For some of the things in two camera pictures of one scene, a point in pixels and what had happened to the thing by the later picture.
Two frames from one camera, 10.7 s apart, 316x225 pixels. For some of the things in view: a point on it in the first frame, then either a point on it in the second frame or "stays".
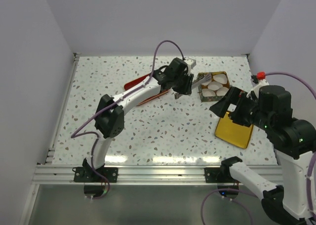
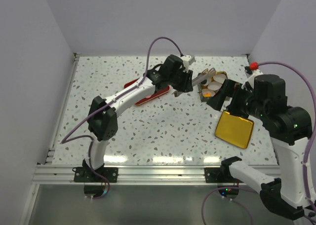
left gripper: (186, 89) stays
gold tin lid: (237, 134) stays
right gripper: (237, 96) → (227, 89)
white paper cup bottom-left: (208, 93) stays
